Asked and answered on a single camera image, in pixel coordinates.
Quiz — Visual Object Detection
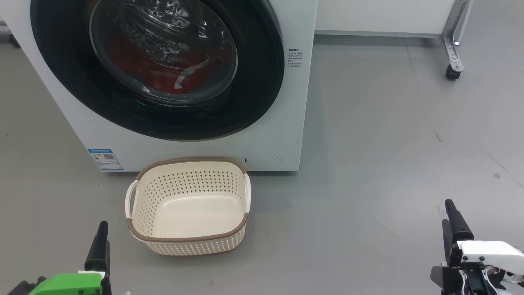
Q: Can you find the red garment with white trim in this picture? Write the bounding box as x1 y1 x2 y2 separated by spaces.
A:
107 35 221 95

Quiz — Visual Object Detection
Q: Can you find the round drain filter cover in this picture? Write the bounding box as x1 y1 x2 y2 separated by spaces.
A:
244 150 282 169

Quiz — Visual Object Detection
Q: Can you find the white front-load washing machine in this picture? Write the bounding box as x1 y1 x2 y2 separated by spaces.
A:
0 0 318 172

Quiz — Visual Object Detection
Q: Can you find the blue energy label sticker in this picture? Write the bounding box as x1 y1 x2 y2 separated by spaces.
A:
87 148 124 171

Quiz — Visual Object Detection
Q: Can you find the black round glass washer door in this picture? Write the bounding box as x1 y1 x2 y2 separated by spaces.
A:
30 0 285 142

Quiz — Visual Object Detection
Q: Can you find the metal partition leg with caster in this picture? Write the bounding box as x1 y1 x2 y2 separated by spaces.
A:
439 0 475 81

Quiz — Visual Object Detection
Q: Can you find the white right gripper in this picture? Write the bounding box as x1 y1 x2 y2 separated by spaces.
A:
431 199 524 295

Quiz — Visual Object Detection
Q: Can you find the cream perforated plastic laundry basket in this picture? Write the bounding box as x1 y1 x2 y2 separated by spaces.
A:
125 157 251 256

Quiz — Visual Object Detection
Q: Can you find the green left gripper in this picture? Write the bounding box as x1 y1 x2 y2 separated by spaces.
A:
28 221 112 295

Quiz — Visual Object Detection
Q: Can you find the white wheeled partition panel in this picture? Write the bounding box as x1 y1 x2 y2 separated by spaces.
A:
0 20 21 48

